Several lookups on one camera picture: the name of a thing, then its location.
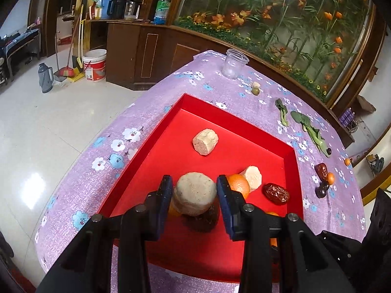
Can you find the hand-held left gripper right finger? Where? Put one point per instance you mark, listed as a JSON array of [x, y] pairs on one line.
[[227, 207]]

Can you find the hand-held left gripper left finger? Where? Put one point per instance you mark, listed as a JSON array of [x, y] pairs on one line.
[[165, 201]]

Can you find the large orange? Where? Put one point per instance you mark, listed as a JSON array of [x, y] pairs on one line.
[[239, 184]]

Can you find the greyish cut root piece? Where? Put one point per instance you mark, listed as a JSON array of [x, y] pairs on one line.
[[194, 193]]

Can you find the red tray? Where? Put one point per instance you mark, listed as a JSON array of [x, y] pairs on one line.
[[171, 158]]

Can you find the red date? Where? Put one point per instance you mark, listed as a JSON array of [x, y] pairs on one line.
[[321, 169], [276, 193]]

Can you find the beige cut root piece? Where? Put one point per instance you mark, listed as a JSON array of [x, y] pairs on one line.
[[205, 142]]

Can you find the mandarin orange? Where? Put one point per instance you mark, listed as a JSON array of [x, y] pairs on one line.
[[330, 177]]

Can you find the purple floral tablecloth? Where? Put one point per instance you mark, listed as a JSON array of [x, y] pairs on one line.
[[91, 174]]

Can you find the small bok choy stalk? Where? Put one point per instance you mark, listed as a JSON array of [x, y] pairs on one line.
[[282, 111]]

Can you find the green leafy vegetable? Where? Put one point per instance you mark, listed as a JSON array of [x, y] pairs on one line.
[[311, 131]]

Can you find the green olive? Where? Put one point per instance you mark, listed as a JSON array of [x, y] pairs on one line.
[[255, 91]]

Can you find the small beige root piece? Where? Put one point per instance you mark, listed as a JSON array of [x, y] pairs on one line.
[[256, 84]]

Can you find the clear plastic cup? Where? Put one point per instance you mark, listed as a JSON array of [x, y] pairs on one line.
[[233, 64]]

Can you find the curved wooden cabinet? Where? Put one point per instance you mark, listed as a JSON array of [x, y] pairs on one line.
[[128, 55]]

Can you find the white plastic bucket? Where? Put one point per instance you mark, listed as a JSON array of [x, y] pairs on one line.
[[94, 65]]

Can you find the yellow dustpan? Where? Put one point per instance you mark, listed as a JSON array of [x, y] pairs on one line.
[[78, 71]]

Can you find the colourful bristle broom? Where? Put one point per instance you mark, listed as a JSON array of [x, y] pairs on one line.
[[67, 71]]

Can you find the grey thermos flask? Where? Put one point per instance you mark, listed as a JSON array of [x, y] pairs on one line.
[[45, 77]]

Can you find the small bowl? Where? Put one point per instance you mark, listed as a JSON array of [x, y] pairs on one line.
[[129, 17]]

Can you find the plastic water bottle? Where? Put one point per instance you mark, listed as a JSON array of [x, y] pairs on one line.
[[161, 9]]

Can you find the black kettle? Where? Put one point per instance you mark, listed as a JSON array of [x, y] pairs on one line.
[[117, 7]]

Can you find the glass display of artificial plants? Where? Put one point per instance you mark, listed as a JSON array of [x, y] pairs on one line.
[[275, 12]]

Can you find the steel thermos flask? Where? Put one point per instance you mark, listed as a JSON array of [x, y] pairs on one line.
[[133, 1]]

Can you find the red and white carton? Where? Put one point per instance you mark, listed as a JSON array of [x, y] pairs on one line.
[[92, 12]]

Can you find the blue thermos jug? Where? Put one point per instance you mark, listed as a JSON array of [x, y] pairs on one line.
[[108, 3]]

